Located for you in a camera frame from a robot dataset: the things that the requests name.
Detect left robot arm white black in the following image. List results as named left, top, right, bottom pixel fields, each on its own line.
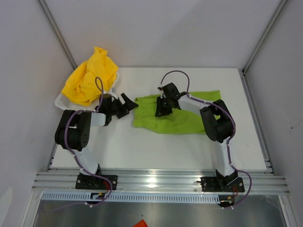
left=54, top=93, right=139, bottom=189

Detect white plastic basket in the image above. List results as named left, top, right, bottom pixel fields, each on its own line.
left=54, top=72, right=120, bottom=111

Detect left corner aluminium post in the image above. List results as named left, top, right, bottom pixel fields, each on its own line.
left=37, top=0, right=77, bottom=69

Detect right corner aluminium post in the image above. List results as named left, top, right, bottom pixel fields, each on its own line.
left=242, top=0, right=290, bottom=76

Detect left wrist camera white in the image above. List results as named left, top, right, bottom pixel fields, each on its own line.
left=105, top=89, right=118, bottom=99

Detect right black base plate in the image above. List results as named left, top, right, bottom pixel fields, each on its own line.
left=196, top=176, right=245, bottom=192

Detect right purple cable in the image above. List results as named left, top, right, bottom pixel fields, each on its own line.
left=160, top=70, right=252, bottom=210

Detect slotted cable duct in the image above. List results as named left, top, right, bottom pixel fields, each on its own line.
left=41, top=191, right=220, bottom=204

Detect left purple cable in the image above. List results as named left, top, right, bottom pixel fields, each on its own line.
left=53, top=77, right=115, bottom=211

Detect corner aluminium post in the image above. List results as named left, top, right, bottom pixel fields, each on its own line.
left=242, top=0, right=290, bottom=76
left=37, top=0, right=77, bottom=69

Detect orange object at bottom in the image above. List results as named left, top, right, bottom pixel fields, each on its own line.
left=134, top=219, right=148, bottom=227

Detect right side aluminium rail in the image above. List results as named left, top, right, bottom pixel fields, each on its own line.
left=239, top=70, right=276, bottom=175

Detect aluminium mounting rail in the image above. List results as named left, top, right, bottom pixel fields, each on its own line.
left=32, top=168, right=290, bottom=195

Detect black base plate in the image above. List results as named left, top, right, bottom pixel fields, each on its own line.
left=196, top=176, right=245, bottom=192
left=75, top=174, right=118, bottom=190

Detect purple cable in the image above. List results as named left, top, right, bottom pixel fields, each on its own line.
left=53, top=77, right=115, bottom=211
left=160, top=70, right=252, bottom=210

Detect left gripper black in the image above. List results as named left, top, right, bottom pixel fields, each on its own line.
left=109, top=94, right=138, bottom=119

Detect yellow shorts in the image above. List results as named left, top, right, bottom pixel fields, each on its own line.
left=61, top=46, right=118, bottom=106

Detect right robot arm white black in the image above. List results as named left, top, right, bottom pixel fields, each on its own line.
left=155, top=83, right=238, bottom=191

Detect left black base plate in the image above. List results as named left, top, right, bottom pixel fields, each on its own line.
left=75, top=174, right=118, bottom=190

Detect lime green shorts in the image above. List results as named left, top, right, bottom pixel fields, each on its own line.
left=132, top=89, right=222, bottom=135

